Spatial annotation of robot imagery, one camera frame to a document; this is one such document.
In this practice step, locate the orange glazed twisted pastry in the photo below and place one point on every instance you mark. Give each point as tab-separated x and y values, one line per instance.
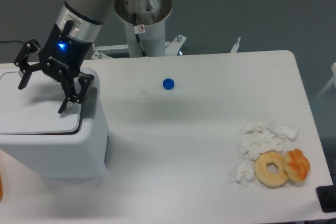
296	165

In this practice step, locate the large crumpled white tissue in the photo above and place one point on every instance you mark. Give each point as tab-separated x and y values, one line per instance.
259	137

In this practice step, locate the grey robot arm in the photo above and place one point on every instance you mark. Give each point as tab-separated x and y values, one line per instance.
76	28

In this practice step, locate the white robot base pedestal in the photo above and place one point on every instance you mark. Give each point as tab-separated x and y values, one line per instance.
144	23

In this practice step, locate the white metal base frame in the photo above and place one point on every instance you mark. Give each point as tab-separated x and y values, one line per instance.
172	48

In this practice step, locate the plain ring donut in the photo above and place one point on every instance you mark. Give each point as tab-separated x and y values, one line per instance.
269	169

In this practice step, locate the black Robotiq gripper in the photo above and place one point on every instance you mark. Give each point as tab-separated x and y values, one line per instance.
61	59

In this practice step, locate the white trash can body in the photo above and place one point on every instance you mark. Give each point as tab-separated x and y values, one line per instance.
79	154

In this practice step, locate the small crumpled white tissue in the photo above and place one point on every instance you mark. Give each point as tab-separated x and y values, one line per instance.
244	173

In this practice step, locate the blue bottle cap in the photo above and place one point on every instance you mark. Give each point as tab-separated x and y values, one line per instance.
168	84

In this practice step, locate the orange object at left edge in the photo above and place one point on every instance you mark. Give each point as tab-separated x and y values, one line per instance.
1	189

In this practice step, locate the black device at edge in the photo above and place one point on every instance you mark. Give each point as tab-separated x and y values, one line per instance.
326	197

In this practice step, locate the white furniture at right edge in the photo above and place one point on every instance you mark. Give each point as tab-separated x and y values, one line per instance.
327	86

